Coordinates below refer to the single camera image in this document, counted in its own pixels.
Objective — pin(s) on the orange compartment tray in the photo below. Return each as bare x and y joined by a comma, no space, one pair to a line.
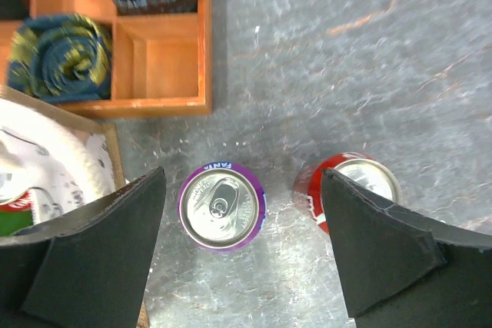
161,64

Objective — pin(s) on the dark rolled fabric behind bag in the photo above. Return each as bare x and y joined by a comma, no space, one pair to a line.
61,58

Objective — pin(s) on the purple soda can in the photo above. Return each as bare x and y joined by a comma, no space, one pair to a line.
222,206

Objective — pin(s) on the brown canvas bag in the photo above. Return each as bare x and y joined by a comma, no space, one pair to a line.
54,154

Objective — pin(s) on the red soda can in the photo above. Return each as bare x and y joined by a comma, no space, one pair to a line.
16,205
362,169

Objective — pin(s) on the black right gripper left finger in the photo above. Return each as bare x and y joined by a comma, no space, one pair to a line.
86,268

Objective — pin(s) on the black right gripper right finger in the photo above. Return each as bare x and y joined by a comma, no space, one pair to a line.
399,268

